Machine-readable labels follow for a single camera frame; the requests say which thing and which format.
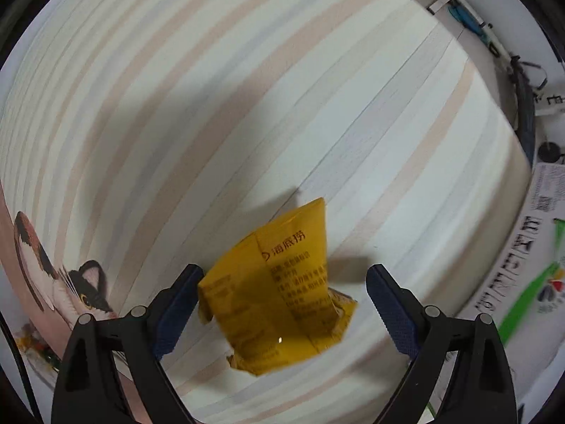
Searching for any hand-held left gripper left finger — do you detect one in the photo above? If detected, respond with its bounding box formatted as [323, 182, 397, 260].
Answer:
[50, 264, 205, 424]

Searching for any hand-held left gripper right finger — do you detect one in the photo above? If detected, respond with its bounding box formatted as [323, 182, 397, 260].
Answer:
[365, 264, 518, 424]

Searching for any yellow snack packet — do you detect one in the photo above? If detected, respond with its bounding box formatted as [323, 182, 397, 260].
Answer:
[197, 197, 359, 377]

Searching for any striped blanket with cat print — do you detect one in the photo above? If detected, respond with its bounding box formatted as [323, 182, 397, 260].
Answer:
[0, 0, 533, 424]

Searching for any black round base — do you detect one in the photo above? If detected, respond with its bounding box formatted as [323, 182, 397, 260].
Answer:
[537, 141, 565, 164]

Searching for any black cable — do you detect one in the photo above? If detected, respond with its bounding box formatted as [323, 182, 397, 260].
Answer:
[507, 54, 550, 165]

